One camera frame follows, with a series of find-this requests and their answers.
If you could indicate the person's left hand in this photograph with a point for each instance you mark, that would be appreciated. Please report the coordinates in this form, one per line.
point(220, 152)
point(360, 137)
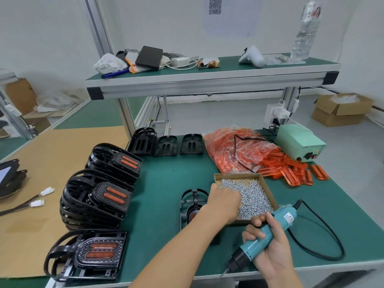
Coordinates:
point(223, 206)

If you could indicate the person's right hand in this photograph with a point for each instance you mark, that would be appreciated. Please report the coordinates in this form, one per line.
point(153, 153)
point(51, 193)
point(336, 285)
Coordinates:
point(279, 251)

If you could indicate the person's left fingers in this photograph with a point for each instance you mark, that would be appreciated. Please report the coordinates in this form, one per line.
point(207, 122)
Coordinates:
point(231, 198)

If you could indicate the person's right fingers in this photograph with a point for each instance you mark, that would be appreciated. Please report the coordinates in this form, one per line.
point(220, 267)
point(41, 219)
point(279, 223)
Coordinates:
point(255, 233)

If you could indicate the teal electric screwdriver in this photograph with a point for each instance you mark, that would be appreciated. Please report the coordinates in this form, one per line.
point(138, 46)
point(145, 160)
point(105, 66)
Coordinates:
point(255, 245)

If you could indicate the person's left forearm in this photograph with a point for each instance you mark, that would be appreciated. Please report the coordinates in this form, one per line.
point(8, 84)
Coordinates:
point(180, 251)

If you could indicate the person's right forearm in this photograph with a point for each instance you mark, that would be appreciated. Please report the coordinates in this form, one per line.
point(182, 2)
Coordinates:
point(289, 284)

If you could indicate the pile of silver screws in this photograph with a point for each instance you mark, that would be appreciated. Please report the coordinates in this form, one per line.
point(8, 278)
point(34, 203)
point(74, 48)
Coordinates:
point(255, 197)

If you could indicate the shallow cardboard screw box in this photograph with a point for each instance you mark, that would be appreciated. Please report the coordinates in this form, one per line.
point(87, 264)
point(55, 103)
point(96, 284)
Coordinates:
point(271, 194)

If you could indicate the clear bag of orange reflectors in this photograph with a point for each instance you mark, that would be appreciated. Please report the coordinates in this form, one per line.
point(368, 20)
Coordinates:
point(228, 149)

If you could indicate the black flat pedal plate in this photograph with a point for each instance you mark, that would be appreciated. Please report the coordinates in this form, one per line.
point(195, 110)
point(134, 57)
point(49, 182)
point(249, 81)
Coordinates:
point(166, 146)
point(192, 144)

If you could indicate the pile of loose orange reflectors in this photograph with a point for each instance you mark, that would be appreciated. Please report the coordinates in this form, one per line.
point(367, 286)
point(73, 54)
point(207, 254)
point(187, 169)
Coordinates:
point(295, 172)

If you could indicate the green power supply box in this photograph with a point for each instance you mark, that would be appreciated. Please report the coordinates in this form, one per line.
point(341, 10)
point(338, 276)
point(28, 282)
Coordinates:
point(297, 140)

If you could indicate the white power socket block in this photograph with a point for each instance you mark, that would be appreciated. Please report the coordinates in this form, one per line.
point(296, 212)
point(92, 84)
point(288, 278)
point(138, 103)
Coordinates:
point(276, 112)

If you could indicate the stack of black pedals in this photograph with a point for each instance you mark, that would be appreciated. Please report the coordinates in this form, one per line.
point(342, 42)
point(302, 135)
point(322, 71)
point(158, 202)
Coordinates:
point(99, 197)
point(120, 163)

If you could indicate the brown snack wrapper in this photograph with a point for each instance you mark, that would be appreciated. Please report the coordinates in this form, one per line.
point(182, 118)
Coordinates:
point(210, 63)

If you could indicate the black pedal with orange reflectors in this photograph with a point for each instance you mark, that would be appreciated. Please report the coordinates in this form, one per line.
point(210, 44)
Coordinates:
point(99, 250)

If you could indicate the open cardboard box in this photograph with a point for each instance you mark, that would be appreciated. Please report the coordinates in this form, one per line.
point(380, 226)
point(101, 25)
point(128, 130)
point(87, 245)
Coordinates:
point(342, 109)

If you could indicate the white handheld controller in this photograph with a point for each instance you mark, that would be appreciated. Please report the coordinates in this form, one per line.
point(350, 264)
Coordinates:
point(252, 55)

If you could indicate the clear plastic wrap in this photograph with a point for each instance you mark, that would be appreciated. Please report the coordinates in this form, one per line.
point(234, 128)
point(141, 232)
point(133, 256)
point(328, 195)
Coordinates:
point(277, 59)

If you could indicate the black flat box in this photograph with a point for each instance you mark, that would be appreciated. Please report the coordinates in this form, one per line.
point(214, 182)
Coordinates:
point(149, 58)

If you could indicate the orange and white cloth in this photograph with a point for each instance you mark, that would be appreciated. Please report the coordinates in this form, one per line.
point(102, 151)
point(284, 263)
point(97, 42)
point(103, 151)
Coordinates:
point(132, 64)

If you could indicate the blue pen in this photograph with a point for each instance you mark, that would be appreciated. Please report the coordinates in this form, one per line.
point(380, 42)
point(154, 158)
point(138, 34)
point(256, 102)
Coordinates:
point(115, 73)

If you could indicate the clear plastic water bottle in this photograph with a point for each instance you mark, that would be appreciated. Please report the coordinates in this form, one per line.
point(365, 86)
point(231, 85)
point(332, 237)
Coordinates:
point(306, 35)

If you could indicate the crumpled white plastic bag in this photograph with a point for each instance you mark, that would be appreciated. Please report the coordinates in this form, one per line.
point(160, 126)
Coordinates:
point(109, 63)

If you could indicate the large brown cardboard sheet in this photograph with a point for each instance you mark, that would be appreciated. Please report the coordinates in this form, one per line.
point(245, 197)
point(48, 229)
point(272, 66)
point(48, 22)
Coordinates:
point(39, 164)

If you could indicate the heap of clear plastic bags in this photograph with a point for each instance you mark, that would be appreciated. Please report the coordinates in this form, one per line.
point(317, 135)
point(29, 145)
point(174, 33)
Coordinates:
point(60, 100)

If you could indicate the black device with screen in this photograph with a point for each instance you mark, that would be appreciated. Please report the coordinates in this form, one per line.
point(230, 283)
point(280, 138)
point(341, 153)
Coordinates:
point(10, 176)

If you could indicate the brown cardboard box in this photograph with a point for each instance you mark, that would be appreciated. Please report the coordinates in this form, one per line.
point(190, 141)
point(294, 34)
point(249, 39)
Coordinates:
point(21, 95)

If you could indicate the black pedal frame stack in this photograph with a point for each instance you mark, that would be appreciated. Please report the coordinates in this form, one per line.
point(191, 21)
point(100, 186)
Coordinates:
point(142, 142)

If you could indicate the green shelf with aluminium frame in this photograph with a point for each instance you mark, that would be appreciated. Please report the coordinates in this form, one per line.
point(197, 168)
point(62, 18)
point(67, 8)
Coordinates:
point(210, 80)

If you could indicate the aluminium frame post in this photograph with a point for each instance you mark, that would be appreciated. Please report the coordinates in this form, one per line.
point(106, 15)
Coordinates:
point(102, 41)

